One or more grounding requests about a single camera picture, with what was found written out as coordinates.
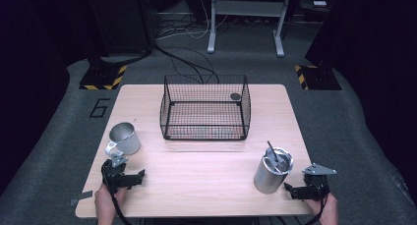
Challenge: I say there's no person's left hand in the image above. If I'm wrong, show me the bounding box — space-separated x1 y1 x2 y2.
94 185 127 225

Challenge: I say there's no black wire basket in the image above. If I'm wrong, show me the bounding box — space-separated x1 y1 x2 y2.
159 75 252 141

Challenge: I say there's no black yellow striped stand base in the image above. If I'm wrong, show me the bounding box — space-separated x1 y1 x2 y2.
294 65 342 91
79 64 128 91

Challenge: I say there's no person's right hand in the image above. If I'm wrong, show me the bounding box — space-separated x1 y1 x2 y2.
306 193 339 225

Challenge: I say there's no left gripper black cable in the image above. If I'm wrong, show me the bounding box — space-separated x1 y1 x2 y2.
110 190 134 225

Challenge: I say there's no metal mug with handle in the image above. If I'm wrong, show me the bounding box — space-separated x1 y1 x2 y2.
104 121 142 157

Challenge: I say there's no black floor cable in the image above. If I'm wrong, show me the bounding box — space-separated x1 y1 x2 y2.
152 42 220 85

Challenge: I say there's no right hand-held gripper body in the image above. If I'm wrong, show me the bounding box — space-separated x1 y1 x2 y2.
302 162 337 201

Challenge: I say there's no steel tumbler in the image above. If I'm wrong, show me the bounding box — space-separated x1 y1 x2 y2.
253 146 295 196

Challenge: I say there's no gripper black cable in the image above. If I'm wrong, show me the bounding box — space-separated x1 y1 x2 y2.
304 198 328 225
110 190 134 225

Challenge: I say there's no white floor cable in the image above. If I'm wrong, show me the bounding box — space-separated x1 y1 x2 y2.
156 0 230 41

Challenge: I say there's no grey tape strip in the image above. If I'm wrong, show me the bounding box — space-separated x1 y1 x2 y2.
68 190 94 207

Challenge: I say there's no white metal stand frame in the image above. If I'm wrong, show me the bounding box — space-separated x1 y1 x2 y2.
207 0 293 58

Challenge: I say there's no dark cabinet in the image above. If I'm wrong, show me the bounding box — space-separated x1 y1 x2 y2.
83 0 155 56

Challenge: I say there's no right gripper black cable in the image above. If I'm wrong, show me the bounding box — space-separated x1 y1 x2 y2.
304 198 328 225

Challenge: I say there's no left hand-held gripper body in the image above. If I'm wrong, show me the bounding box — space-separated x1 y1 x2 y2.
100 152 132 194

